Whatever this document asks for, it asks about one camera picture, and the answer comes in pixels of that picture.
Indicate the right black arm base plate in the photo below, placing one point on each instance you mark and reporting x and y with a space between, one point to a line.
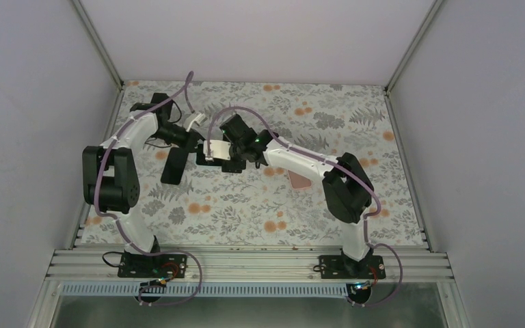
342 267

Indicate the pink phone case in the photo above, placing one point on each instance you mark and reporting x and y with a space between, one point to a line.
298 182

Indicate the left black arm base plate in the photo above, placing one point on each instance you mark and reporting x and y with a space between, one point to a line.
163 266

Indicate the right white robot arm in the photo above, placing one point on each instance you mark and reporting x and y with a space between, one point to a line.
347 189

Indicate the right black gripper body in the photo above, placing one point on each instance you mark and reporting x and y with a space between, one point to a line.
234 165

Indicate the aluminium mounting rail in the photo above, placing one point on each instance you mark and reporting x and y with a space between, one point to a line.
255 264

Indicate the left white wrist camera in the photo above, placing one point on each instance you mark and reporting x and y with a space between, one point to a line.
194 119

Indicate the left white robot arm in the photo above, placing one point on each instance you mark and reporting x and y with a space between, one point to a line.
110 179

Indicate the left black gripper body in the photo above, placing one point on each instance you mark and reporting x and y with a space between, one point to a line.
165 133

